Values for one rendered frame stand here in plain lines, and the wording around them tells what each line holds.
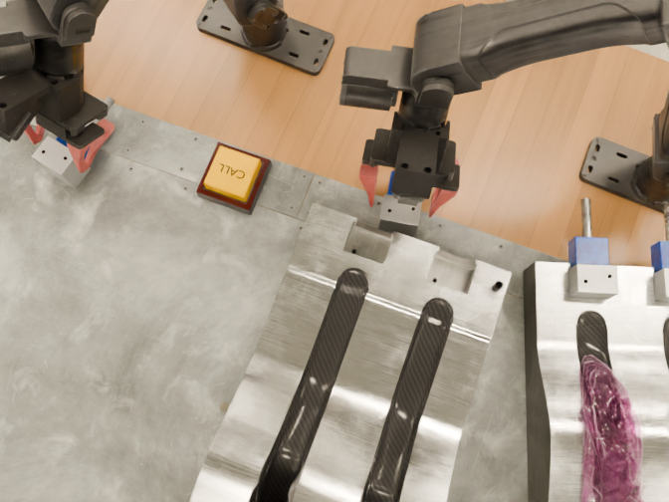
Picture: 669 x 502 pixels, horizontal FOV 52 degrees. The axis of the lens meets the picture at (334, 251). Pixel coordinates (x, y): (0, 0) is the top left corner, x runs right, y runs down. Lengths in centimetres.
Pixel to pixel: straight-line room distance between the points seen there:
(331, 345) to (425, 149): 26
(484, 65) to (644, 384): 44
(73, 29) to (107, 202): 28
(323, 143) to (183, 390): 39
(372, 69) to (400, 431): 41
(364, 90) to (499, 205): 30
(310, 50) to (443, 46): 37
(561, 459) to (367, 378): 24
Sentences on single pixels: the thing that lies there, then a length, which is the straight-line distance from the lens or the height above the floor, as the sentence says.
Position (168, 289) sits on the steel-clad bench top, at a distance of 94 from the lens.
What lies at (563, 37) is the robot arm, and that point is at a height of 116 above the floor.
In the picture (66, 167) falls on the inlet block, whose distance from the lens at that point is 97.
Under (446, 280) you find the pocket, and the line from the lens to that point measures 87.
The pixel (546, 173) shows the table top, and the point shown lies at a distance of 102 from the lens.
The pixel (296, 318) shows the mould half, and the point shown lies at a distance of 83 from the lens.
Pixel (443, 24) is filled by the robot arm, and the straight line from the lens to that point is 72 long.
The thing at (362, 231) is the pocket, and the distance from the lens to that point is 87.
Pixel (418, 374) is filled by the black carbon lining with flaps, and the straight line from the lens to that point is 83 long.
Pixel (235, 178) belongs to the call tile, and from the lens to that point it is 93.
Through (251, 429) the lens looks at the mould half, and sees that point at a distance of 79.
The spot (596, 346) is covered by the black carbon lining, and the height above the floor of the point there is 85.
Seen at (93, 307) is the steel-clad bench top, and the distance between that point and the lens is 97.
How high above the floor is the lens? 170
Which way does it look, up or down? 75 degrees down
